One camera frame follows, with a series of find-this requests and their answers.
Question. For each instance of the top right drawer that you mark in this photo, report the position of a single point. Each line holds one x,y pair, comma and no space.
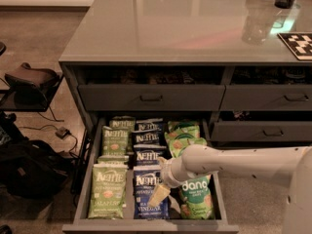
267,98

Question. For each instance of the open middle drawer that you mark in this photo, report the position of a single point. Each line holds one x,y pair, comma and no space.
128,225

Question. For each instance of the back green Dang chip bag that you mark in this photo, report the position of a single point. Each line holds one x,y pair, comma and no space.
173,125

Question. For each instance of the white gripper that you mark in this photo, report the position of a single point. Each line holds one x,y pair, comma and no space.
167,175

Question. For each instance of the top left drawer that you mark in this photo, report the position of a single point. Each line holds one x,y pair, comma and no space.
138,97

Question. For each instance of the grey drawer cabinet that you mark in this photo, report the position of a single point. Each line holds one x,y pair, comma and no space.
189,42

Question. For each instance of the middle right drawer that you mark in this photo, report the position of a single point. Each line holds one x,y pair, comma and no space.
262,131

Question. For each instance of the back green Kettle bag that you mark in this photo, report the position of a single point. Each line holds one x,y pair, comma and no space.
124,122

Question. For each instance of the black backpack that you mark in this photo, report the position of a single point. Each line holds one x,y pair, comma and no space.
32,169

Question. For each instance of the black white fiducial marker board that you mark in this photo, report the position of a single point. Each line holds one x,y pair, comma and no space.
299,43

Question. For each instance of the front green Kettle jalapeno bag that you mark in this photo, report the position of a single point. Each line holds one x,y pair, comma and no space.
108,191

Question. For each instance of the black power adapter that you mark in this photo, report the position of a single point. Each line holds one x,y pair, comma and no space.
62,132

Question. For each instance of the brown bag on stand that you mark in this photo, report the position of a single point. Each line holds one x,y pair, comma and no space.
29,82

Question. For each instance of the green dang chip bag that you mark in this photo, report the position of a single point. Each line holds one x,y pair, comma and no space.
177,146
187,132
196,199
173,125

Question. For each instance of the blue kettle chip bag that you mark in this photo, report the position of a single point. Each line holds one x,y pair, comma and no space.
145,180
150,124
146,137
148,154

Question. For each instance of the front green Dang chip bag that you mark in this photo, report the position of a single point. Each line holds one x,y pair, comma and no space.
196,199

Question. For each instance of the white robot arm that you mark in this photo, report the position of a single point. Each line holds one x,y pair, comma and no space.
286,166

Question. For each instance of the black low stand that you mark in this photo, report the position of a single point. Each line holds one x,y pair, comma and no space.
27,98

